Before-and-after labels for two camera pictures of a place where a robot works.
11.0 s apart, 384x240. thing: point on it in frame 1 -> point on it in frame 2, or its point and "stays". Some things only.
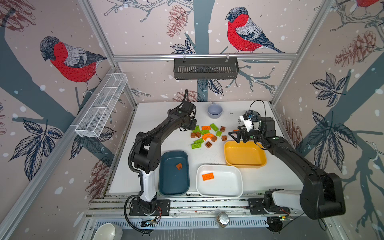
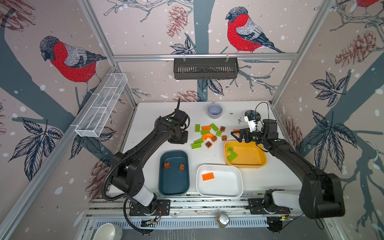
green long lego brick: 196,145 stays
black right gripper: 245,133 stays
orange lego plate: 208,176 stays
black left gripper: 193,127 -> 184,139
